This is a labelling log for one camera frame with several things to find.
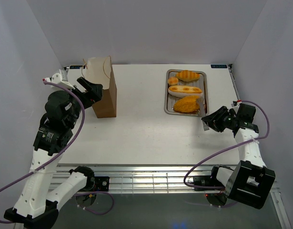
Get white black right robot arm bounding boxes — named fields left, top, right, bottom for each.
left=202, top=102, right=275, bottom=209

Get striped croissant fake bread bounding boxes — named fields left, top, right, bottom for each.
left=175, top=70, right=200, bottom=82

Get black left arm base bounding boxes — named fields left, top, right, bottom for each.
left=90, top=177, right=110, bottom=192

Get small round fake bun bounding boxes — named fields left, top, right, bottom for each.
left=167, top=77, right=179, bottom=86

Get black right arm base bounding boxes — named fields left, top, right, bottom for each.
left=188, top=176, right=224, bottom=191

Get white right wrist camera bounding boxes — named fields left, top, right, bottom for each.
left=231, top=100, right=242, bottom=112

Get metal tongs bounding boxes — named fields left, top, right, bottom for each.
left=196, top=97, right=209, bottom=131

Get long white fake bread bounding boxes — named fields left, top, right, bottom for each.
left=168, top=85, right=203, bottom=98

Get breaded oval fake bread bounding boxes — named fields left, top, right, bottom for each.
left=173, top=95, right=200, bottom=113

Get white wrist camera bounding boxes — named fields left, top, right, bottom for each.
left=231, top=100, right=242, bottom=112
left=43, top=69, right=74, bottom=90

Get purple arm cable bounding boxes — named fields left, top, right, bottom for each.
left=0, top=82, right=115, bottom=224
left=183, top=100, right=271, bottom=208

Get brown paper bag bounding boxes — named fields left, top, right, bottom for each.
left=84, top=56, right=117, bottom=118

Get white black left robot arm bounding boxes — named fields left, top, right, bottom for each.
left=4, top=77, right=103, bottom=229

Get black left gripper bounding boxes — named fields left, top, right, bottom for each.
left=64, top=77, right=102, bottom=129

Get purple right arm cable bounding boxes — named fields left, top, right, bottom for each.
left=183, top=100, right=271, bottom=208

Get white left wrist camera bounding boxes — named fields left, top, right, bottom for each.
left=43, top=69, right=74, bottom=90

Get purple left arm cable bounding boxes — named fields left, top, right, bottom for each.
left=0, top=82, right=115, bottom=224

